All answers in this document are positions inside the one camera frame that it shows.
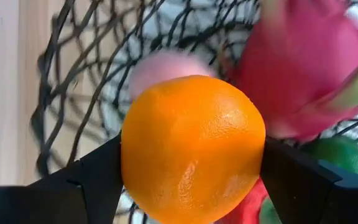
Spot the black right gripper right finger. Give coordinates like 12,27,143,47
259,136,358,224

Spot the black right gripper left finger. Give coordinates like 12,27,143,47
0,133,124,224

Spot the green lime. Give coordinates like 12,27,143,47
301,136,358,181

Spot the round orange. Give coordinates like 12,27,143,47
120,74,267,224

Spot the pink dragon fruit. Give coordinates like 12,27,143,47
233,0,358,142

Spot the pale pink peach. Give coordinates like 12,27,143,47
128,51,216,100

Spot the dark woven wicker basket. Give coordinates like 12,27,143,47
29,0,358,224

